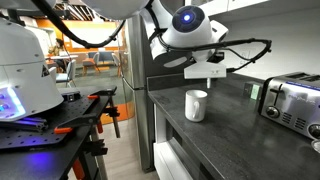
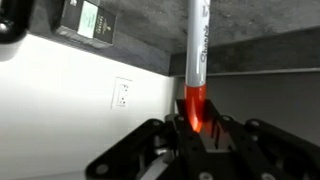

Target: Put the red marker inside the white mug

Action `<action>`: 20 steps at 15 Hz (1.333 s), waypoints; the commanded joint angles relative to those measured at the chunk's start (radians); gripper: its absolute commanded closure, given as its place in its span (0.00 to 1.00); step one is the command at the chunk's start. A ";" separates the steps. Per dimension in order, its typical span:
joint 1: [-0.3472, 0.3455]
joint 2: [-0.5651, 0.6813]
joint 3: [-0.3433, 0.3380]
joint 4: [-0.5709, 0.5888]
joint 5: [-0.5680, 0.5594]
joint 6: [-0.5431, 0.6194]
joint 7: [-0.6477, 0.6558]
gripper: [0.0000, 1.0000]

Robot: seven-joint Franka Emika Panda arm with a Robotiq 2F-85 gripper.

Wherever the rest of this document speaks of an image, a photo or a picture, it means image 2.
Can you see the white wall outlet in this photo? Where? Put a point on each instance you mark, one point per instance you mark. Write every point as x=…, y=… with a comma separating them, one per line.
x=121, y=92

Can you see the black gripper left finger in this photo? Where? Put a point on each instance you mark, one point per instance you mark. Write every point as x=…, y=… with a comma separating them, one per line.
x=181, y=140

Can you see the black box with green label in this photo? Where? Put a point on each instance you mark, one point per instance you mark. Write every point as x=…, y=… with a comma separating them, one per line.
x=88, y=21

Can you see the black round stand base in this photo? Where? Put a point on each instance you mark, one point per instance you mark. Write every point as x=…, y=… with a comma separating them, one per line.
x=13, y=20

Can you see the dark stainless refrigerator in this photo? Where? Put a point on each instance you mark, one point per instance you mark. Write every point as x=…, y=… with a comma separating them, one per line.
x=266, y=100

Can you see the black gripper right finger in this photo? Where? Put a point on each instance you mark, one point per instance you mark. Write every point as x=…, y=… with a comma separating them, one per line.
x=240, y=143

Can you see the red marker with white barrel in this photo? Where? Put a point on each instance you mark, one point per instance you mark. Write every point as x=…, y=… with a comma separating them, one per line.
x=197, y=50

